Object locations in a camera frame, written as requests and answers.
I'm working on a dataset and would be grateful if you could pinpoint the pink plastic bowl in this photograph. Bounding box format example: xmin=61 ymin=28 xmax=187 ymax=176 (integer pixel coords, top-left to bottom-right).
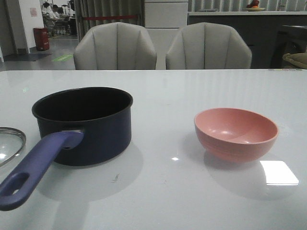
xmin=194 ymin=108 xmax=279 ymax=163

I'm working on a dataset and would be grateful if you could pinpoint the glass lid blue knob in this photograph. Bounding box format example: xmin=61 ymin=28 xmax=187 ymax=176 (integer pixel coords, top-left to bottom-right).
xmin=0 ymin=127 xmax=26 ymax=166

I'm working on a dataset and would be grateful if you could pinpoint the dark blue saucepan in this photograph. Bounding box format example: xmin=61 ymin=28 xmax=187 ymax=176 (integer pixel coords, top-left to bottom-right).
xmin=0 ymin=87 xmax=133 ymax=211

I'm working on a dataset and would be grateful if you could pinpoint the left grey upholstered chair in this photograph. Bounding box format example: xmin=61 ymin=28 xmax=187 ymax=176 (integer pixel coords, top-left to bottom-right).
xmin=73 ymin=22 xmax=157 ymax=70

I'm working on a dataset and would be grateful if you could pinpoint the grey upholstered chair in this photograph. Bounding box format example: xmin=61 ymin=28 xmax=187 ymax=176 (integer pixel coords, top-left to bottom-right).
xmin=73 ymin=22 xmax=157 ymax=70
xmin=165 ymin=23 xmax=252 ymax=70

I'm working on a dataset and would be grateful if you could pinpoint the right grey upholstered chair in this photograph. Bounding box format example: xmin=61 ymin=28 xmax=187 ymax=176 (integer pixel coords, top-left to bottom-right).
xmin=165 ymin=23 xmax=252 ymax=70

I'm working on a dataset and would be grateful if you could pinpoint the white refrigerator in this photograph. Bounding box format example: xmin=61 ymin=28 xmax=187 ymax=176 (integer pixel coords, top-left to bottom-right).
xmin=144 ymin=0 xmax=189 ymax=69

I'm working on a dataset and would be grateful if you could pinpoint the red barrier belt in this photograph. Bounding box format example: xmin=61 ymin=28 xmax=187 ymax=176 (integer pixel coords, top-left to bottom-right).
xmin=82 ymin=14 xmax=139 ymax=21

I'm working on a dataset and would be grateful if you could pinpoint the grey curtain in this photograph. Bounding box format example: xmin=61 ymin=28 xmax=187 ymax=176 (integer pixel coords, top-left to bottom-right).
xmin=74 ymin=0 xmax=144 ymax=40

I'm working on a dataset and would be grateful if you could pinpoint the red trash bin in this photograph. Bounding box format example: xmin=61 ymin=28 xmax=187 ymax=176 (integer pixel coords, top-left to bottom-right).
xmin=33 ymin=27 xmax=49 ymax=51

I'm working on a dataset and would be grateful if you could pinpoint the dark grey kitchen counter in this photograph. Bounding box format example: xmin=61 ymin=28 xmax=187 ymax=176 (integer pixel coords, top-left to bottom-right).
xmin=188 ymin=11 xmax=307 ymax=69

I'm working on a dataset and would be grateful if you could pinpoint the person in background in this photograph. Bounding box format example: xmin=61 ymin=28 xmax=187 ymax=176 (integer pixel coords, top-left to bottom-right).
xmin=41 ymin=1 xmax=59 ymax=24

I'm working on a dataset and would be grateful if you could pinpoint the fruit plate on counter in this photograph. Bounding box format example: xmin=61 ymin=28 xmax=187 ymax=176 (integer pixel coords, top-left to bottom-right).
xmin=245 ymin=0 xmax=266 ymax=12

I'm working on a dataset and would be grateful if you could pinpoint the beige sofa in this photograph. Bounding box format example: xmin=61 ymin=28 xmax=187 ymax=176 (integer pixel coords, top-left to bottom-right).
xmin=282 ymin=52 xmax=307 ymax=69

